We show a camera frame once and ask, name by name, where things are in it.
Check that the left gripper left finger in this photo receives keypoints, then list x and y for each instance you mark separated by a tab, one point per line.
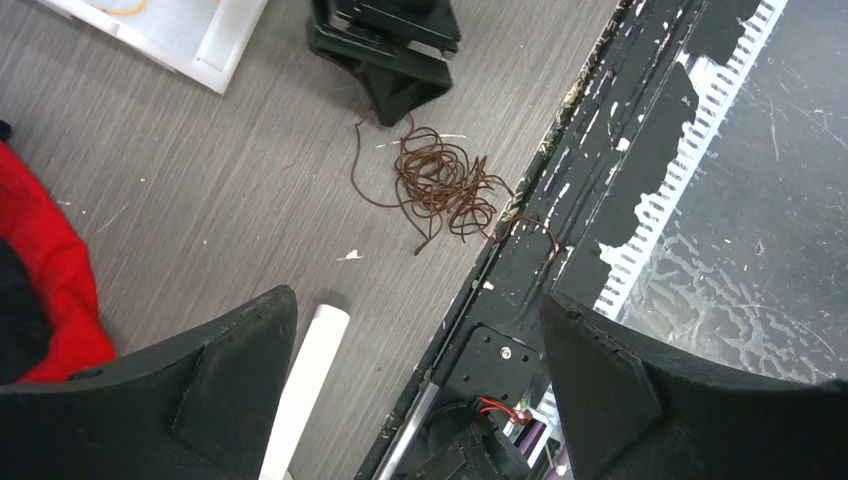
198	405

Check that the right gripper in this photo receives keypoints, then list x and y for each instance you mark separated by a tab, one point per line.
397	49

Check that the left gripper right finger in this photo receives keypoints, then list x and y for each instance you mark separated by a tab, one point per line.
633	407

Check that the metal clothes rack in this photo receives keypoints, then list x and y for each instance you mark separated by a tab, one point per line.
302	389

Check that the white plastic bin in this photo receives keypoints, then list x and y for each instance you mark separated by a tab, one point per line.
201	39

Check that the black shirt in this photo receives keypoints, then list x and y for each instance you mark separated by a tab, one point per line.
25	331

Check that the red shirt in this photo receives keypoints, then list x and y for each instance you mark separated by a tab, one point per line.
58	268

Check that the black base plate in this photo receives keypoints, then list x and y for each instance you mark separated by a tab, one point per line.
586	215

